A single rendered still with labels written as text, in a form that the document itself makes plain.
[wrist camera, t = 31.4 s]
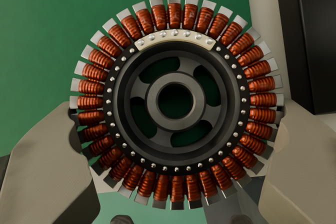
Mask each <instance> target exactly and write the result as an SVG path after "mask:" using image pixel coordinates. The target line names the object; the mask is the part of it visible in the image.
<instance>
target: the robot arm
mask: <svg viewBox="0 0 336 224"><path fill-rule="evenodd" d="M276 111H281V112H284V114H283V118H282V119H281V120H280V124H279V125H278V124H276V127H277V128H278V131H277V134H276V138H275V141H274V145H273V149H274V150H275V152H276V153H275V154H273V155H272V156H271V158H270V162H269V165H268V168H267V172H266V175H265V179H264V182H263V186H262V190H261V194H260V199H259V203H258V209H259V212H260V214H261V215H262V216H263V218H264V219H265V220H266V221H267V222H268V223H269V224H336V132H335V131H334V130H333V129H331V128H330V127H329V126H328V125H327V124H325V123H324V122H323V121H321V120H320V119H319V118H317V117H316V116H314V115H313V114H312V113H310V112H309V111H307V110H306V109H305V108H303V107H302V106H300V105H299V104H298V103H296V102H295V101H293V100H292V99H290V98H284V106H277V109H276ZM71 114H77V110H76V109H70V101H65V102H63V103H61V104H60V105H59V106H58V107H56V108H55V109H54V110H53V111H52V112H50V113H49V114H48V115H47V116H45V117H44V118H43V119H42V120H40V121H39V122H38V123H37V124H36V125H34V126H33V127H32V128H31V129H30V130H29V131H28V132H27V133H26V134H25V135H24V136H23V137H22V138H21V139H20V140H19V142H18V143H17V144H16V145H15V147H14V148H13V149H12V150H11V152H10V153H9V154H8V155H5V156H1V157H0V224H92V223H93V221H94V220H95V219H96V217H97V216H98V215H99V213H100V210H101V205H100V202H99V198H98V195H97V191H96V188H95V184H94V181H93V177H92V174H91V170H90V167H89V163H88V160H87V158H86V157H85V156H84V155H82V154H80V153H81V151H82V146H81V142H80V139H79V135H78V132H77V129H78V127H76V125H75V122H74V121H73V120H72V119H71ZM110 224H134V222H133V220H132V218H131V217H130V216H129V215H122V214H119V215H116V216H114V217H113V218H112V219H111V221H110ZM228 224H253V222H252V220H251V219H250V218H249V217H248V216H246V215H244V214H238V215H233V216H232V217H231V218H230V220H229V223H228Z"/></svg>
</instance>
